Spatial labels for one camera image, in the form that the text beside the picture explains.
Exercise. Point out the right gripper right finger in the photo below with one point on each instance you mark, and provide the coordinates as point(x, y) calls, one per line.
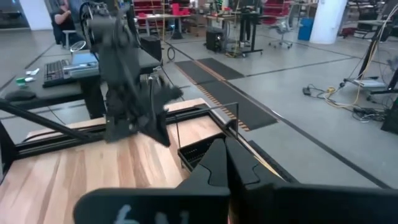
point(245, 180)

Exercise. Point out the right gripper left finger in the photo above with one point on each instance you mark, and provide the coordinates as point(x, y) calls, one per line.
point(211, 169)

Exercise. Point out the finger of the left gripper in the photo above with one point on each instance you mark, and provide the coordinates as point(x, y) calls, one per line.
point(159, 129)

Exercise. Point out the black plastic basket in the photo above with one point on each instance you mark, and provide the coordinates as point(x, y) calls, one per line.
point(192, 151)

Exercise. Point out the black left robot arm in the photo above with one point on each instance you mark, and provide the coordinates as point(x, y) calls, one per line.
point(119, 62)

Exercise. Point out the red storage shelf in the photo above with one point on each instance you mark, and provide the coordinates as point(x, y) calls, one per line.
point(155, 6)

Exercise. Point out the black computer tower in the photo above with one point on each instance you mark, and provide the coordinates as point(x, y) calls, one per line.
point(151, 48)

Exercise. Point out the black hazard-striped floor mat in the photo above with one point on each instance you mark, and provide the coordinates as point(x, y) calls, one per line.
point(236, 102)

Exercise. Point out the black equipment case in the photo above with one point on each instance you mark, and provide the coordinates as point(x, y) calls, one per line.
point(215, 40)

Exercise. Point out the laptop computer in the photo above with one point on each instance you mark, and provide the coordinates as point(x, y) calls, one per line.
point(82, 63)

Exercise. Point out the black keyboard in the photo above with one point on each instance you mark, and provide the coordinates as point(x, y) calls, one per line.
point(54, 71)

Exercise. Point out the white stool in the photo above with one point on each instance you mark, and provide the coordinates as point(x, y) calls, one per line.
point(69, 37)

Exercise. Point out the black standing desk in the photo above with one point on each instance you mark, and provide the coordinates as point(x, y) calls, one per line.
point(248, 28)

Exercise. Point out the dark grey desk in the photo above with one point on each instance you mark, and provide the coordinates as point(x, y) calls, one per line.
point(37, 90)

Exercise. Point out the person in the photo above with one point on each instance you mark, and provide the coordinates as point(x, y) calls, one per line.
point(63, 18)

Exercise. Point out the grey office chair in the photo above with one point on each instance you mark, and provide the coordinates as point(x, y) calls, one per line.
point(281, 29)

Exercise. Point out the blue bin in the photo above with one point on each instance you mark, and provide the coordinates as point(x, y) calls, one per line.
point(306, 28)

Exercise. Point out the black tripod stand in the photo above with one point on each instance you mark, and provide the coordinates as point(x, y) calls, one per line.
point(371, 53)

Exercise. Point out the white building pillar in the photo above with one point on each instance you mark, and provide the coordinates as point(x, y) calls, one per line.
point(328, 20)

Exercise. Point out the wooden shelf with black frame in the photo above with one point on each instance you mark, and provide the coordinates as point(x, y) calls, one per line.
point(237, 121)

